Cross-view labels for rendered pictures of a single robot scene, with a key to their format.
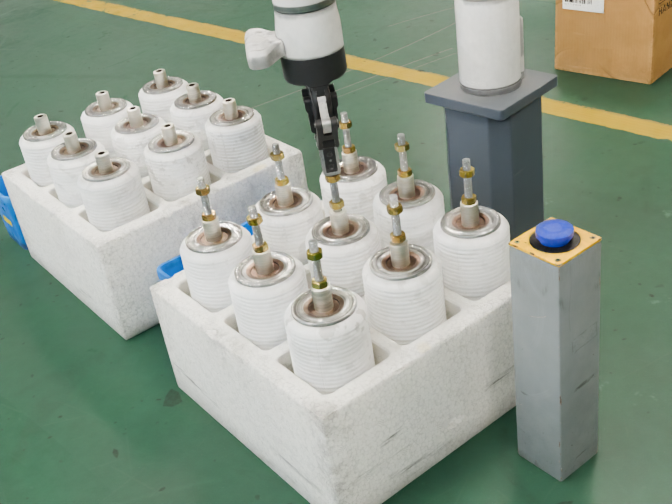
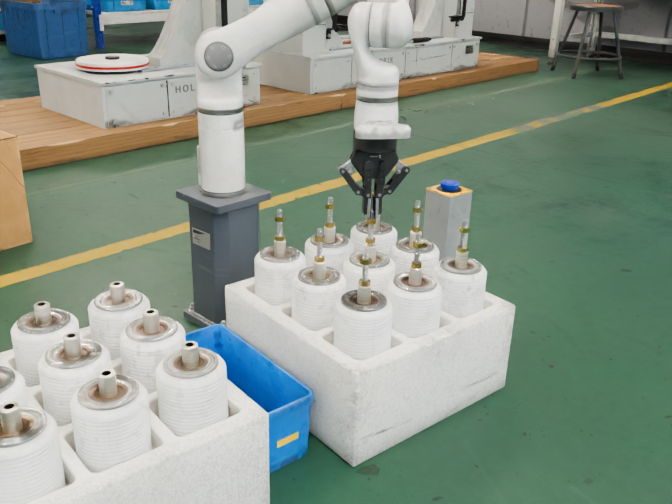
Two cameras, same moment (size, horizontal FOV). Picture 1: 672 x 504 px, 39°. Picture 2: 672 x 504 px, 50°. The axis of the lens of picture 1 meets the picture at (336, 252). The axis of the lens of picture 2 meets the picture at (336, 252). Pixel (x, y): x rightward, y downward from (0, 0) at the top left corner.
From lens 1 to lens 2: 172 cm
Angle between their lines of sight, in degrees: 83
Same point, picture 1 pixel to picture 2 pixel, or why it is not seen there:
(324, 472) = (505, 349)
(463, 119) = (241, 214)
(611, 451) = not seen: hidden behind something
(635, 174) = (162, 264)
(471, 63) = (237, 172)
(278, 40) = (389, 121)
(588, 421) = not seen: hidden behind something
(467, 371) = not seen: hidden behind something
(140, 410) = (382, 489)
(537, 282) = (462, 208)
